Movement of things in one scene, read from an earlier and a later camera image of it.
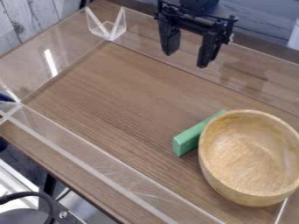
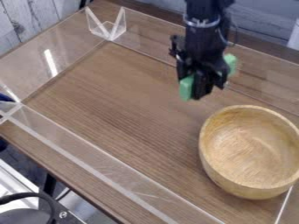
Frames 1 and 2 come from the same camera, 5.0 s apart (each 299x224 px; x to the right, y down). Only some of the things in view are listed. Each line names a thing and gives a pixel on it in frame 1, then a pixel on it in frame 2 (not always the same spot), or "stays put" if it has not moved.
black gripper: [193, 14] -> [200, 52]
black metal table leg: [49, 185] stays put
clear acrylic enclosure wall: [241, 69] stays put
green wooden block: [186, 140] -> [185, 83]
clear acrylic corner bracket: [106, 30] stays put
